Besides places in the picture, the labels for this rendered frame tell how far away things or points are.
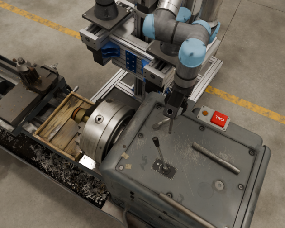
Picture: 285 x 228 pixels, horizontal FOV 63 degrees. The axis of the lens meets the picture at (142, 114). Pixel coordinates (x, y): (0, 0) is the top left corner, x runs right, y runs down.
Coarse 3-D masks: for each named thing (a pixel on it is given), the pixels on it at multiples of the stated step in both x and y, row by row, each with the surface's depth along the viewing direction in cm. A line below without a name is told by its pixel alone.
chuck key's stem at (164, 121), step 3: (177, 117) 92; (162, 120) 94; (165, 120) 93; (168, 120) 92; (156, 123) 96; (159, 123) 95; (162, 123) 94; (165, 123) 94; (153, 126) 96; (156, 126) 96
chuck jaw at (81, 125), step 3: (81, 123) 114; (84, 123) 114; (78, 126) 114; (81, 126) 113; (84, 126) 114; (81, 129) 112; (78, 132) 111; (81, 132) 112; (78, 138) 110; (75, 141) 109; (78, 141) 109; (78, 144) 110; (81, 150) 110
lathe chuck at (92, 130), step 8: (104, 104) 105; (112, 104) 106; (120, 104) 109; (96, 112) 102; (104, 112) 102; (112, 112) 103; (88, 120) 101; (104, 120) 101; (88, 128) 101; (96, 128) 100; (104, 128) 99; (88, 136) 101; (96, 136) 100; (80, 144) 104; (88, 144) 102; (96, 144) 100; (88, 152) 105
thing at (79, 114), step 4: (76, 108) 117; (80, 108) 118; (84, 108) 119; (72, 112) 116; (76, 112) 116; (80, 112) 115; (84, 112) 115; (72, 116) 116; (76, 116) 115; (80, 116) 114; (84, 116) 115; (76, 120) 116; (80, 120) 114; (84, 120) 115
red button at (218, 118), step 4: (216, 112) 101; (216, 116) 100; (220, 116) 100; (224, 116) 100; (212, 120) 99; (216, 120) 99; (220, 120) 99; (224, 120) 99; (216, 124) 99; (220, 124) 98; (224, 124) 98
